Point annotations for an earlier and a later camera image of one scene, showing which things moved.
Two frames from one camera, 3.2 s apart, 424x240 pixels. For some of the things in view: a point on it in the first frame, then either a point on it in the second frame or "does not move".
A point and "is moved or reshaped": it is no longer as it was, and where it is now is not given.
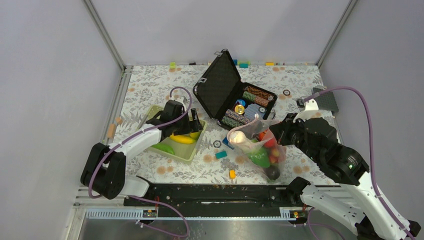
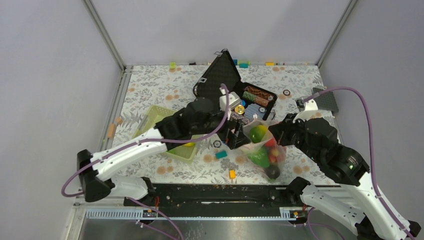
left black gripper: x=191 y=126 → x=239 y=134
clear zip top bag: x=254 y=138 does not move
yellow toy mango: x=195 y=135 is moved or reshaped
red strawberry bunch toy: x=274 y=158 does not move
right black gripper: x=281 y=129 does not move
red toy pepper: x=271 y=143 does not move
